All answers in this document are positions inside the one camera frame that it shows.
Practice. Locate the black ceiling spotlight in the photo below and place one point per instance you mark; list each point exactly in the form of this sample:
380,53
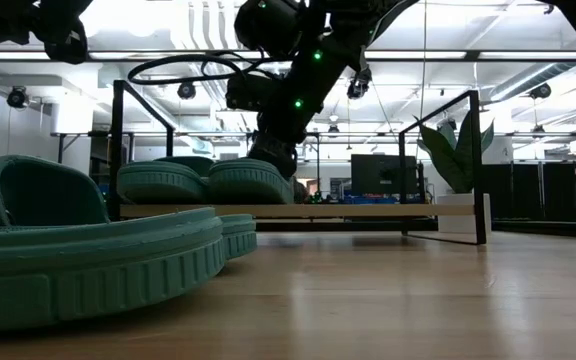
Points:
18,97
186,90
540,91
358,87

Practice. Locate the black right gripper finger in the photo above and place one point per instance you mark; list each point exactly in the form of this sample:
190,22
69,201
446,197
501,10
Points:
278,156

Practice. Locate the black monitor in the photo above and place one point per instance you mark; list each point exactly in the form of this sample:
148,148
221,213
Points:
383,175

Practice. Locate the potted plant white pot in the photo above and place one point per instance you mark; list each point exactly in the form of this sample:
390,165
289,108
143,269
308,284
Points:
448,160

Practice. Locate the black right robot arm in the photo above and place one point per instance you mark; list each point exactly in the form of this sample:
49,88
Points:
308,80

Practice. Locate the black aluminium table frame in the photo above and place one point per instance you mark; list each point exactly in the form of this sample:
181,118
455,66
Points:
343,226

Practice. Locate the grey ventilation duct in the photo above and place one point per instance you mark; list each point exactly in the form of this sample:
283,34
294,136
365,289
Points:
543,79

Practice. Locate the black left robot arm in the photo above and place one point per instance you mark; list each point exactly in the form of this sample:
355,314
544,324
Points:
63,40

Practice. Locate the teal rubber slide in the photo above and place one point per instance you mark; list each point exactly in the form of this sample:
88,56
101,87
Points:
248,185
160,185
93,260
240,240

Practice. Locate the black ceiling track bar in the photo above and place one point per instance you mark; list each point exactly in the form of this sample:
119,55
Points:
473,56

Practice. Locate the black metal wooden shelf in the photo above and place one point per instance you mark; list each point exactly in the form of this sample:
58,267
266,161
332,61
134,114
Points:
318,210

